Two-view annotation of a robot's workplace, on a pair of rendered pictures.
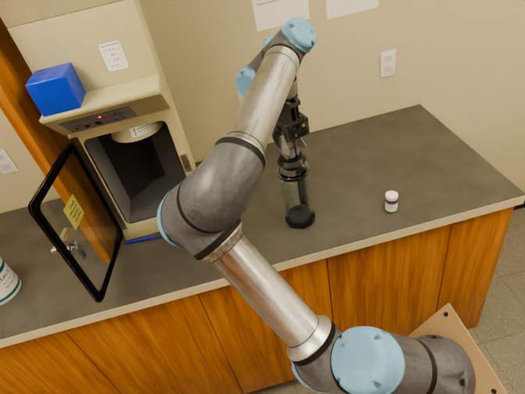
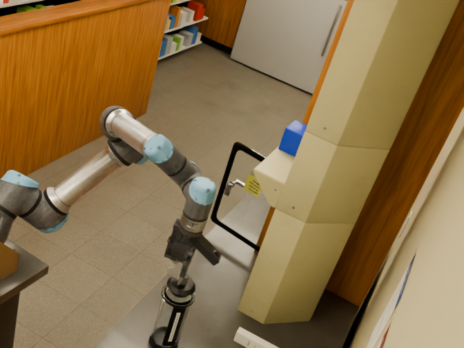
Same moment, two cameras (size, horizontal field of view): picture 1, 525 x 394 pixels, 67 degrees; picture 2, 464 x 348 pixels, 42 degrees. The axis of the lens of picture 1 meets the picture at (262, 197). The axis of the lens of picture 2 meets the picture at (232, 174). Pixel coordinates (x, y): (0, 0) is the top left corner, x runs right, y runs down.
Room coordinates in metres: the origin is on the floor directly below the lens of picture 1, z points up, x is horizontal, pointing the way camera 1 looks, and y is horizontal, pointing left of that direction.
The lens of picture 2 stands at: (1.55, -1.46, 2.45)
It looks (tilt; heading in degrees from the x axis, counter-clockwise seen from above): 30 degrees down; 110
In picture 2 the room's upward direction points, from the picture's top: 18 degrees clockwise
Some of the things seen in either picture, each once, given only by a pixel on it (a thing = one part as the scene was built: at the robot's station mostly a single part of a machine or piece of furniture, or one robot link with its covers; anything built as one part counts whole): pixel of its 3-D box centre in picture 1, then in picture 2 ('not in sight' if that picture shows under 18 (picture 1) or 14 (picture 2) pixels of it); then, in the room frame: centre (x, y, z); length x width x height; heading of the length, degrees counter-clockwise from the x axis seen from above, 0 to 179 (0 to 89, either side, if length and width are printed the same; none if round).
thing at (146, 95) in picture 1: (108, 112); (281, 171); (1.07, 0.36, 1.46); 0.32 x 0.12 x 0.10; 93
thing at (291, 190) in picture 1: (296, 193); (171, 317); (1.02, -0.11, 1.06); 0.11 x 0.11 x 0.21
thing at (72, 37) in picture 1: (131, 123); (315, 224); (1.25, 0.37, 1.33); 0.32 x 0.25 x 0.77; 93
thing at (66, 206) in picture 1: (84, 223); (251, 199); (0.95, 0.53, 1.19); 0.30 x 0.01 x 0.40; 174
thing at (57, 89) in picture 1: (57, 89); (298, 139); (1.06, 0.46, 1.56); 0.10 x 0.10 x 0.09; 3
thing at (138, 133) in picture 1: (134, 120); not in sight; (1.23, 0.35, 1.34); 0.18 x 0.18 x 0.05
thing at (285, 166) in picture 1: (291, 156); (181, 282); (1.02, -0.11, 1.21); 0.09 x 0.09 x 0.07
